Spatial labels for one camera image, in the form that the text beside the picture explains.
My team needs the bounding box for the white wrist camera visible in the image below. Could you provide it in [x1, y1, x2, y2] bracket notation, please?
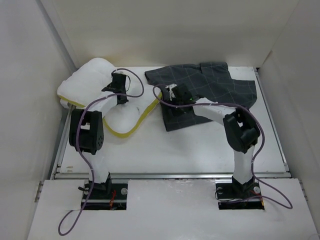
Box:
[164, 83, 178, 102]
[111, 69, 124, 76]

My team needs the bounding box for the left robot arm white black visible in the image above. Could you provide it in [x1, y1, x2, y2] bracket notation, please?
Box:
[69, 72, 129, 199]

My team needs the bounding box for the aluminium front rail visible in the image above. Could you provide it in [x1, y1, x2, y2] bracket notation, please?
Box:
[51, 171, 292, 180]

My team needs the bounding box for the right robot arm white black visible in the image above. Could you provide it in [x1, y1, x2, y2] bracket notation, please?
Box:
[164, 84, 261, 198]

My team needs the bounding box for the dark grey checked pillowcase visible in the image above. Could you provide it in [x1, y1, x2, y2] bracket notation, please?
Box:
[144, 62, 258, 132]

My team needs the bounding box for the white front cover board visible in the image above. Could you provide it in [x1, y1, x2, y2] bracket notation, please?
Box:
[28, 178, 319, 240]

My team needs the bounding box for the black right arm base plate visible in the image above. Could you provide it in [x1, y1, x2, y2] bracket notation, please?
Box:
[214, 181, 265, 210]

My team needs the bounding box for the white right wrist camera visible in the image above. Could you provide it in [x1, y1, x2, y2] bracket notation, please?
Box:
[164, 83, 178, 102]

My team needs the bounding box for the aluminium left side rail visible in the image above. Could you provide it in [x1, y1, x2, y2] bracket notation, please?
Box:
[46, 105, 74, 180]

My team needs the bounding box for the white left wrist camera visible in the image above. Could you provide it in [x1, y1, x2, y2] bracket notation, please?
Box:
[111, 69, 124, 76]

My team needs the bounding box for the aluminium right side rail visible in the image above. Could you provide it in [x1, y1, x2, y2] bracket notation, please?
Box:
[251, 68, 292, 178]

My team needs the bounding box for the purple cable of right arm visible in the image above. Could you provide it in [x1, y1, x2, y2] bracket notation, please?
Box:
[152, 84, 293, 210]

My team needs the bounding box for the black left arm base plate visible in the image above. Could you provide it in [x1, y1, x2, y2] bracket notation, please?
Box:
[84, 183, 128, 211]

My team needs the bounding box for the aluminium rail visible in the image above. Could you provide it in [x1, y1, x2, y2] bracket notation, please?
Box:
[46, 105, 74, 180]
[51, 171, 292, 180]
[251, 68, 292, 178]

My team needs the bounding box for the white pillow with yellow edge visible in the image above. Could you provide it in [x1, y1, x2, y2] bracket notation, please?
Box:
[57, 57, 162, 138]

